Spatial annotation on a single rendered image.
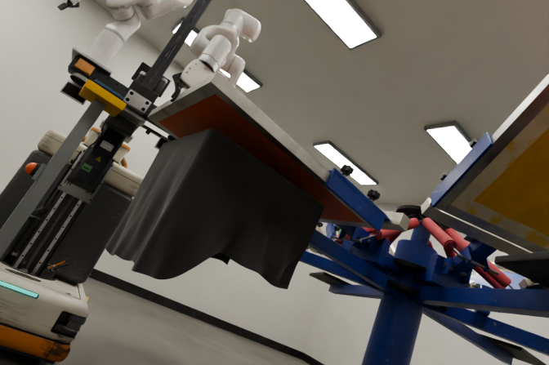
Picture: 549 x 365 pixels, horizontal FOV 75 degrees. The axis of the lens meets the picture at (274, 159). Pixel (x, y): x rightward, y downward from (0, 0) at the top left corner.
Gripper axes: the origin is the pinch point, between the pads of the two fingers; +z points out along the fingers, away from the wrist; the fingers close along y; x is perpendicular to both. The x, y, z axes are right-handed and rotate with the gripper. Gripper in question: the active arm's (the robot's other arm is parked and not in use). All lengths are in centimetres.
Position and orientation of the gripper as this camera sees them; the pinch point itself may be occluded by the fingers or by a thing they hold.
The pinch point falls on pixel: (180, 100)
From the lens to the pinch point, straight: 125.8
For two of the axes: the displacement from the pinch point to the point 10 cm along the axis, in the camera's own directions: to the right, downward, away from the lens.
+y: -6.9, -5.8, -4.4
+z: -4.5, 8.1, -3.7
